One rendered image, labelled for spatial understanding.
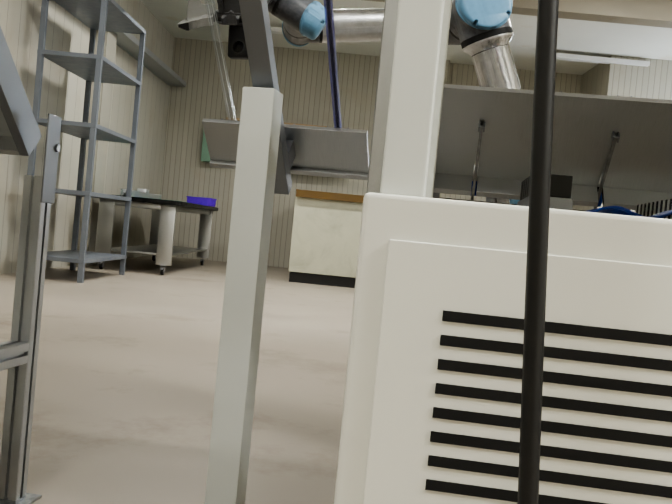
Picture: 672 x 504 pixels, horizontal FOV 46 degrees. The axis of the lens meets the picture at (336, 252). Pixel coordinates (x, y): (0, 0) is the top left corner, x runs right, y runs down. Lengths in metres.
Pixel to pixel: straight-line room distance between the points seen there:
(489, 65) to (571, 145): 0.44
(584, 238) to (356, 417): 0.19
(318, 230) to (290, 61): 3.53
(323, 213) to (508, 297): 7.79
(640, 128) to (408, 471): 0.97
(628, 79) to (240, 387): 9.23
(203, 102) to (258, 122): 9.82
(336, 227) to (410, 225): 7.77
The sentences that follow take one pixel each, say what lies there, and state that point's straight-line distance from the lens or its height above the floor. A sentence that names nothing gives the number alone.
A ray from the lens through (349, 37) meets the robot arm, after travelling 1.92.
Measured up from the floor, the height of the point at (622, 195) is 0.70.
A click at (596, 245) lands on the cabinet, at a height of 0.60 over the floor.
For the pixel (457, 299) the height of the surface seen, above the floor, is 0.56.
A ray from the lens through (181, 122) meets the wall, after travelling 11.28.
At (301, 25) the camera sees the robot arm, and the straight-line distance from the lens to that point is 1.78.
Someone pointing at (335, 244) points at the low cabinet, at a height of 0.43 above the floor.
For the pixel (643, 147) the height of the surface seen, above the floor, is 0.78.
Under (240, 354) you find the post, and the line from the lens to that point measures 1.45.
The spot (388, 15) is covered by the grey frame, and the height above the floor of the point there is 0.85.
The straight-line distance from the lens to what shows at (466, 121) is 1.40.
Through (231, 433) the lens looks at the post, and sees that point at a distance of 1.48.
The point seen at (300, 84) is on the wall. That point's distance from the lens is 11.14.
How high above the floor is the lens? 0.59
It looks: 2 degrees down
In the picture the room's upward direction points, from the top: 5 degrees clockwise
